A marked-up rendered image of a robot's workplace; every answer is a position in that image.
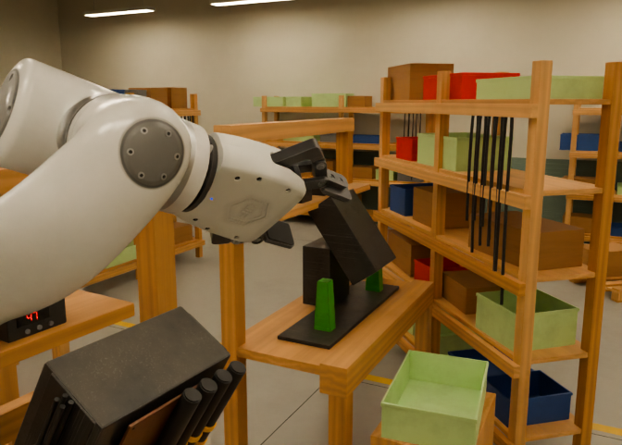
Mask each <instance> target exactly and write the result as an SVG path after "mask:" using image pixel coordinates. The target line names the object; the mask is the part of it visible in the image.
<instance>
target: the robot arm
mask: <svg viewBox="0 0 622 445"><path fill-rule="evenodd" d="M306 159H309V160H308V161H304V160H306ZM0 167H3V168H6V169H10V170H14V171H17V172H20V173H23V174H27V175H29V176H28V177H27V178H25V179H24V180H23V181H22V182H20V183H19V184H18V185H17V186H15V187H14V188H13V189H11V190H10V191H9V192H7V193H5V194H4V195H3V196H1V197H0V325H2V324H4V323H5V322H7V321H10V320H12V319H15V318H18V317H22V316H25V315H29V314H32V313H34V312H37V311H39V310H41V309H44V308H45V307H47V306H50V305H52V304H54V303H57V302H59V301H61V300H62V299H64V298H66V297H68V296H69V295H70V294H71V293H73V292H75V291H76V290H78V289H79V288H81V287H82V286H84V285H85V284H86V283H88V282H89V281H90V280H91V279H93V278H94V277H95V276H97V275H98V274H99V273H100V272H101V271H102V270H103V269H105V268H106V267H107V266H108V265H109V264H110V263H111V262H112V261H113V260H114V259H115V258H116V257H117V256H118V255H119V254H120V253H121V252H122V251H123V250H124V249H125V248H126V247H127V246H128V245H129V244H130V243H131V241H132V240H133V239H134V238H135V237H136V236H137V235H138V234H139V233H140V232H141V231H142V229H143V228H144V227H145V226H146V225H147V224H148V223H149V221H150V220H151V219H152V218H153V217H154V216H155V215H156V213H157V212H158V211H162V212H165V213H169V214H173V215H174V216H177V217H178V218H180V219H182V220H183V221H185V222H187V223H189V224H191V225H193V226H196V227H198V228H199V229H203V230H206V231H208V232H210V237H211V242H212V244H225V243H230V242H231V243H233V244H240V243H244V242H250V241H251V242H252V243H253V244H258V243H261V242H262V241H264V242H266V243H270V244H274V245H278V246H280V247H284V248H288V249H291V248H292V247H293V246H294V241H293V237H292V232H291V228H290V225H289V224H288V223H285V222H282V221H280V219H281V218H282V217H284V216H285V215H286V214H287V213H288V212H289V211H290V210H292V209H293V208H294V207H295V206H296V205H297V204H298V203H299V202H300V201H301V200H302V199H303V197H304V196H305V192H306V190H312V189H318V188H319V189H320V191H321V193H323V194H325V195H328V196H329V197H332V198H335V199H338V200H340V201H343V202H349V201H350V200H351V199H352V197H351V194H350V192H349V190H348V182H347V180H346V178H345V177H344V176H343V175H341V174H339V173H336V172H334V171H331V170H329V169H327V163H326V160H325V157H324V155H323V152H322V151H321V148H320V146H319V144H318V142H317V139H315V138H312V139H309V140H306V141H303V142H299V143H297V144H295V145H293V146H290V147H288V148H285V149H283V150H281V149H278V148H276V147H273V146H270V145H267V144H264V143H261V142H257V141H253V140H250V139H246V138H243V137H239V136H234V135H229V134H225V133H218V132H212V133H211V134H207V133H206V131H205V129H204V128H203V127H201V126H199V125H197V124H194V123H192V122H190V121H188V120H185V119H183V118H180V117H179V115H178V114H177V113H175V112H174V111H173V110H172V109H171V108H170V107H168V106H167V105H165V104H163V103H161V102H159V101H157V100H155V99H152V98H149V97H145V96H140V95H134V94H122V93H116V92H113V91H111V90H108V89H107V88H104V87H102V86H99V85H97V84H94V83H92V82H89V81H87V80H84V79H81V78H79V77H76V76H74V75H71V74H69V73H67V72H65V71H62V70H60V69H57V68H53V67H51V66H48V65H46V64H44V63H42V62H39V61H37V60H34V59H31V58H25V59H22V60H21V61H19V62H18V63H17V64H16V65H15V66H14V67H13V68H12V69H11V70H10V72H9V73H8V75H7V76H6V79H5V80H4V82H3V84H2V86H1V88H0ZM305 172H312V174H313V178H308V179H302V176H301V173H305Z"/></svg>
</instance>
